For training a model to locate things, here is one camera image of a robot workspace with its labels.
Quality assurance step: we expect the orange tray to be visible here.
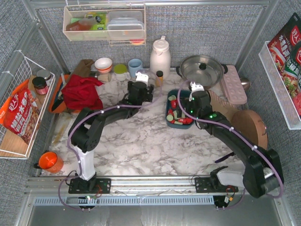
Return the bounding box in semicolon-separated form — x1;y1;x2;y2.
48;76;67;113

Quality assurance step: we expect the stainless steel pot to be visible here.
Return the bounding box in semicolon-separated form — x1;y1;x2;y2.
176;55;228;89

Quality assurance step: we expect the orange spice bottle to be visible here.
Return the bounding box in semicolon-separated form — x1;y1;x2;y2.
156;71;163;87

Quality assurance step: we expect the white wire basket right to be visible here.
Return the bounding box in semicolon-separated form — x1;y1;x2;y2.
258;41;301;130

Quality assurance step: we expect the orange cup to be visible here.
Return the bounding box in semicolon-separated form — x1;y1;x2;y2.
37;152;63;173

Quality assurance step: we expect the striped pink cloth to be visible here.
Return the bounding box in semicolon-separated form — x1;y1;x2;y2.
209;90;229;106

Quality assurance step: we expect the silver lidded jar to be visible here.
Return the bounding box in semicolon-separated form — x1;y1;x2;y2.
37;69;51;81

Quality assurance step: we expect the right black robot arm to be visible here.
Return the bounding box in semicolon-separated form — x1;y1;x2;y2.
177;91;284;198

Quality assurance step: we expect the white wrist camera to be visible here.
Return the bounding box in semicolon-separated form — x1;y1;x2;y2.
135;72;149;85
190;82;205;93

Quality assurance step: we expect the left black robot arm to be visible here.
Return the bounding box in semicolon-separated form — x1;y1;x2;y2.
67;81;154;190

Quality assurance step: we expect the white wire basket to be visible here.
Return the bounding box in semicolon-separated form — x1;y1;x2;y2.
0;55;56;159
258;41;301;130

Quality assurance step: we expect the white orange striped bowl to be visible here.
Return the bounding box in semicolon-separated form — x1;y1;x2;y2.
94;57;112;73

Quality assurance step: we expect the glass pepper grinder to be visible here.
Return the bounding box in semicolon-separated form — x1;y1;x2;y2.
95;73;111;82

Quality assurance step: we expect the blue mug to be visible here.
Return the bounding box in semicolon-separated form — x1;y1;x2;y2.
128;58;143;78

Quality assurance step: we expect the red cloth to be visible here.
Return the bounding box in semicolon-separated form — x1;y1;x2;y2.
62;74;103;110

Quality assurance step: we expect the clear plastic food container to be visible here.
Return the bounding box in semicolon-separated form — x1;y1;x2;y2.
106;10;144;40

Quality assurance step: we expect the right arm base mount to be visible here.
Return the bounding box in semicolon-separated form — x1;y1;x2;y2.
194;177;238;193

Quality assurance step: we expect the green lidded cup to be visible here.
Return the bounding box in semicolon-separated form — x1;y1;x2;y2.
113;64;131;81

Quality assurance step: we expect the pink egg tray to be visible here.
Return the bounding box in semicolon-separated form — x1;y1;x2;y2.
220;64;247;105

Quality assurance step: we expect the red seasoning bag left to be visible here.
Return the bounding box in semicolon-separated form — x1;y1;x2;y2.
0;80;39;144

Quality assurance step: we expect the teal storage basket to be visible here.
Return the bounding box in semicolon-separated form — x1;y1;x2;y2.
166;89;193;129

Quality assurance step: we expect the white wire basket left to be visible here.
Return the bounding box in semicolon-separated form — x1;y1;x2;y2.
0;55;56;159

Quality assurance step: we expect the brown cloth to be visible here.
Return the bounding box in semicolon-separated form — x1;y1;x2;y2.
72;59;94;78

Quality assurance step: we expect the round wooden board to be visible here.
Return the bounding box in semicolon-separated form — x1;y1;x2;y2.
231;110;268;149

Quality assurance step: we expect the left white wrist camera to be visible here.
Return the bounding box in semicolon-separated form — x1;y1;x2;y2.
135;72;149;85

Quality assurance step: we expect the dark lidded jar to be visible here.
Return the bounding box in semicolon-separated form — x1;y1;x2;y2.
32;77;48;95

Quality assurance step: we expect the cream wall basket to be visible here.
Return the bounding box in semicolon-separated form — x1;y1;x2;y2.
63;3;146;45

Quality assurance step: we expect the red seasoning bag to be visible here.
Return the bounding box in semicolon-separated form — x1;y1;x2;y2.
0;80;39;144
268;12;301;115

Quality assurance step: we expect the green packaged item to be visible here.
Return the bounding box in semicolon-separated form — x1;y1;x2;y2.
85;12;108;31

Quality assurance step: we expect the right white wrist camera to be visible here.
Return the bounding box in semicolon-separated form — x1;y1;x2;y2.
190;82;205;93

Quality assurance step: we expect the white thermos jug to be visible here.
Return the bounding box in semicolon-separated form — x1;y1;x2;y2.
150;35;171;79

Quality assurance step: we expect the red seasoning bag right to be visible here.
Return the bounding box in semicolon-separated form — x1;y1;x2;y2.
268;12;301;115

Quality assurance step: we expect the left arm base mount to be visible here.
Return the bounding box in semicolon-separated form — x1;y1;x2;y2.
68;178;111;194

